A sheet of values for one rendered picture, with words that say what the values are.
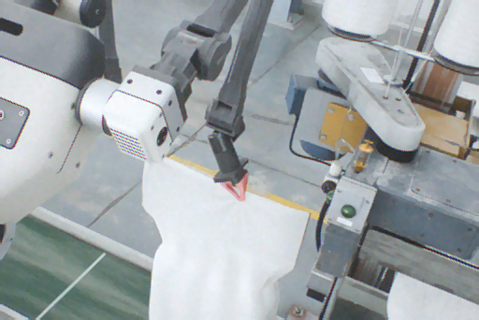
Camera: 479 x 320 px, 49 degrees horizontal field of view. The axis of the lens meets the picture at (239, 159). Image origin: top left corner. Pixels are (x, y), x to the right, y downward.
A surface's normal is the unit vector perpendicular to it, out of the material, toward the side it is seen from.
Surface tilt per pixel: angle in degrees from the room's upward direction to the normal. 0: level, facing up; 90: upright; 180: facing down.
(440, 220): 90
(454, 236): 90
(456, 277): 90
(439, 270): 90
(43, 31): 50
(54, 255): 0
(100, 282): 0
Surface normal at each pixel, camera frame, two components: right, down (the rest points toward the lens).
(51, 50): -0.21, -0.19
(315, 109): -0.41, 0.44
